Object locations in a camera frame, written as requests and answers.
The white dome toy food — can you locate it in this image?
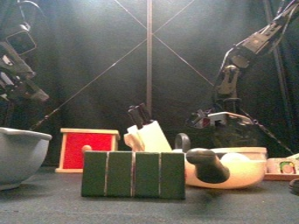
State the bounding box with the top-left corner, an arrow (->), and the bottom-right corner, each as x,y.
221,152 -> 251,165

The red wooden box with knob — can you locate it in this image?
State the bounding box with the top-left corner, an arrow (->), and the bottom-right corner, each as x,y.
55,127 -> 122,174

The green red toy food slice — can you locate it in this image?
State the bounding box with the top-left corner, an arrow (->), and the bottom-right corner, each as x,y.
278,161 -> 298,175

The cream wooden knife block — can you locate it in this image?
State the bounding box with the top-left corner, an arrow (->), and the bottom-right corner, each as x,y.
123,120 -> 174,153

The grey plastic bowl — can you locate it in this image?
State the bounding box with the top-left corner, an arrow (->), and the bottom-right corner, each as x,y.
0,126 -> 54,191

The black round object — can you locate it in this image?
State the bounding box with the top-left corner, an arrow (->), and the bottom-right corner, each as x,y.
289,178 -> 299,195

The green striped wooden block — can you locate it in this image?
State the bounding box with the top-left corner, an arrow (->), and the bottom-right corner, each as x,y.
79,150 -> 187,200

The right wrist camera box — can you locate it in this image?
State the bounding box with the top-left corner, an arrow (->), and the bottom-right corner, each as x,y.
186,109 -> 214,130

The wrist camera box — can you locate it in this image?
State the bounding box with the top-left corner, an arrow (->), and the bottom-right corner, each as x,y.
4,29 -> 39,57
186,109 -> 214,130

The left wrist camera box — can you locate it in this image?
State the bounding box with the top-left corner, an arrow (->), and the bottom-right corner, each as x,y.
4,29 -> 39,57

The thin diagonal frame wire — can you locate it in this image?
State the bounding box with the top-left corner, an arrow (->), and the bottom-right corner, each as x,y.
114,0 -> 295,156
30,0 -> 196,131

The black handled toy knife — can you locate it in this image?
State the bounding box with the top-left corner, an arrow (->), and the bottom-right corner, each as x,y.
134,104 -> 148,126
127,108 -> 146,130
138,102 -> 155,124

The grey metal frame pole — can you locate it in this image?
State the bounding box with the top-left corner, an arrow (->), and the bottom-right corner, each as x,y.
144,0 -> 155,117

